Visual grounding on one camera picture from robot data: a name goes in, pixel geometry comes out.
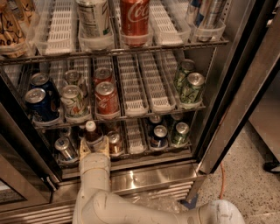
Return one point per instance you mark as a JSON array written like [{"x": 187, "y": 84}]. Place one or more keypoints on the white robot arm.
[{"x": 96, "y": 204}]

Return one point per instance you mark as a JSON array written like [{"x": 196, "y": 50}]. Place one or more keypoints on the dark blue can bottom shelf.
[{"x": 159, "y": 137}]

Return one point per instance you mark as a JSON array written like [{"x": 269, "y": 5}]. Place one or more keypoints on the blue can rear middle shelf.
[{"x": 42, "y": 80}]

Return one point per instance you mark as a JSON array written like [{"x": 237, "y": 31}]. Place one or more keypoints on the black caster wheel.
[{"x": 272, "y": 167}]

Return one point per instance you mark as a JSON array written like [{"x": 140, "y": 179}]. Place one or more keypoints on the green can rear middle shelf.
[{"x": 185, "y": 67}]

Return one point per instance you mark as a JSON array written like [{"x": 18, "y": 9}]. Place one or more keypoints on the white patterned can front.
[{"x": 73, "y": 101}]

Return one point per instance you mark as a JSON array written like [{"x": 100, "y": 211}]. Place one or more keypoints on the stainless fridge door right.
[{"x": 238, "y": 73}]

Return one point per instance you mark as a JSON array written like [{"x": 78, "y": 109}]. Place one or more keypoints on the red cola can rear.
[{"x": 102, "y": 74}]

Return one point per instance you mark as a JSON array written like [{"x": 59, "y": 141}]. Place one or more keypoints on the clear bubble wrap bag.
[{"x": 166, "y": 204}]

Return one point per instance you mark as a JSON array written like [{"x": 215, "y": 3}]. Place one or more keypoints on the red cola can front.
[{"x": 106, "y": 97}]

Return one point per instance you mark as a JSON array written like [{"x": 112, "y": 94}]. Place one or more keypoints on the top wire shelf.
[{"x": 113, "y": 52}]

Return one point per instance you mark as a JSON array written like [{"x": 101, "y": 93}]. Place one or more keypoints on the blue can front middle shelf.
[{"x": 40, "y": 104}]

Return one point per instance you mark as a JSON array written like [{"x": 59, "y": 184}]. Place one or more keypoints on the white empty can tray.
[
  {"x": 133, "y": 93},
  {"x": 159, "y": 94}
]

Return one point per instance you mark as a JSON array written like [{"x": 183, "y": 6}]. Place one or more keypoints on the dark bottle with white cap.
[{"x": 94, "y": 135}]

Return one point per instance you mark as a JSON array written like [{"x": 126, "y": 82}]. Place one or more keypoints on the silver blue can bottom shelf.
[{"x": 64, "y": 146}]

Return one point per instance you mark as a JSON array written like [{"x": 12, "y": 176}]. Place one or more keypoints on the gold can bottom shelf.
[{"x": 115, "y": 143}]

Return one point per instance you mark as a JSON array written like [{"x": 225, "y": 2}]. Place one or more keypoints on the white patterned can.
[
  {"x": 73, "y": 77},
  {"x": 73, "y": 101}
]

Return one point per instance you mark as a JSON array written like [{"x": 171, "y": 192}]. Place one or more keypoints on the green can bottom shelf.
[{"x": 180, "y": 133}]

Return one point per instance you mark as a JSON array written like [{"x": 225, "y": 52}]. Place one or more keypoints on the tan lettered can top shelf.
[{"x": 12, "y": 39}]

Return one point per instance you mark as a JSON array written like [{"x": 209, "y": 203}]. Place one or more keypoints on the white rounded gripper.
[{"x": 94, "y": 161}]

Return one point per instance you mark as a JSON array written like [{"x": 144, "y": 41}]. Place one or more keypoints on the silver blue cans top shelf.
[{"x": 204, "y": 14}]

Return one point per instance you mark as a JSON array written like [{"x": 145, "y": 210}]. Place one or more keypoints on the green can shelf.
[
  {"x": 180, "y": 133},
  {"x": 192, "y": 89},
  {"x": 185, "y": 67}
]

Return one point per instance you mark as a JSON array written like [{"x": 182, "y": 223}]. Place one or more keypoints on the middle wire shelf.
[{"x": 62, "y": 121}]

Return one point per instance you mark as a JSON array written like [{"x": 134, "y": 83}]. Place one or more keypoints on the white labelled can top shelf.
[{"x": 94, "y": 17}]

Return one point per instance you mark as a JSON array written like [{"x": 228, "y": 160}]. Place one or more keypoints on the white patterned can rear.
[{"x": 73, "y": 77}]

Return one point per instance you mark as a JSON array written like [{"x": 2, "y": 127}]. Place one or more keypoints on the tall red cola can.
[{"x": 135, "y": 21}]

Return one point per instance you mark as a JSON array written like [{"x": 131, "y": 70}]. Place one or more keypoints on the green can front middle shelf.
[{"x": 192, "y": 89}]

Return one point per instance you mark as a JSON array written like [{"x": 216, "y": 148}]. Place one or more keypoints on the blue tape cross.
[{"x": 190, "y": 204}]

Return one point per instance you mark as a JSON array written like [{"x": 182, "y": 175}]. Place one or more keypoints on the stainless fridge base panel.
[{"x": 179, "y": 181}]

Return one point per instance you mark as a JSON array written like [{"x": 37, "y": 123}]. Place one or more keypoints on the wire shelf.
[
  {"x": 62, "y": 121},
  {"x": 113, "y": 52}
]

